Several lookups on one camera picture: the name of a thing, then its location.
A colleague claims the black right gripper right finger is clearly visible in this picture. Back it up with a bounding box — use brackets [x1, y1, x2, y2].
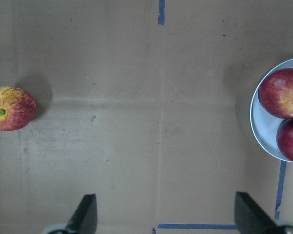
[234, 192, 293, 234]

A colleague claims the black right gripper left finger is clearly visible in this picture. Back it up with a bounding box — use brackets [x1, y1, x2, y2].
[42, 194, 98, 234]

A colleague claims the yellow red apple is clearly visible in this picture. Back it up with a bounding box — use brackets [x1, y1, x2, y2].
[0, 86, 37, 131]

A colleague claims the red apple front on plate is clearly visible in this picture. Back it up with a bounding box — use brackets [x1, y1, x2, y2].
[276, 119, 293, 161]

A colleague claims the red apple on plate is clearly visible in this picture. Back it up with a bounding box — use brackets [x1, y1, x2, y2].
[276, 119, 293, 161]
[258, 68, 293, 119]

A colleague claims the white round plate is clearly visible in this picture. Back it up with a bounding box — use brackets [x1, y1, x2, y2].
[250, 59, 293, 162]

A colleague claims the red apple back on plate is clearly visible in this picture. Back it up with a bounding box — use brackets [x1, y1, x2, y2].
[258, 68, 293, 119]

